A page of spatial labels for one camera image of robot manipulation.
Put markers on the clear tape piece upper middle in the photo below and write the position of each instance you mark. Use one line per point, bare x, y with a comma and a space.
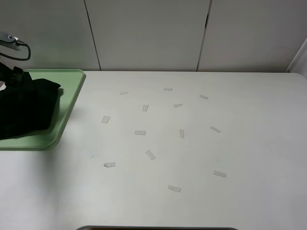
145, 108

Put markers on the clear tape piece lower right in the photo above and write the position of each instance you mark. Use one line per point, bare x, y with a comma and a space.
221, 174

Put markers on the light green plastic tray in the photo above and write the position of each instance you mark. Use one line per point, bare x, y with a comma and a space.
71, 81

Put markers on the clear tape piece lower left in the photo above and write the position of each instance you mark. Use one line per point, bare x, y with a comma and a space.
109, 164

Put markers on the black short sleeve t-shirt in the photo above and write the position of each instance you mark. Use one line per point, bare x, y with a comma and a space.
27, 106

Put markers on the clear tape piece right edge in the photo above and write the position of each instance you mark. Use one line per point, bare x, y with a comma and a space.
215, 129

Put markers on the clear tape piece upright centre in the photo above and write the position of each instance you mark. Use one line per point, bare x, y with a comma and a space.
182, 134

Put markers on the clear tape piece bottom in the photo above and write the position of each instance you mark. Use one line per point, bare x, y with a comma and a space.
173, 188

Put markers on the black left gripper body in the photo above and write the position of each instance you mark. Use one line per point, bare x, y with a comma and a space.
11, 77

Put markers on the clear tape piece near shirt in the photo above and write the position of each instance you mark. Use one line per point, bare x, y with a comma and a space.
177, 105

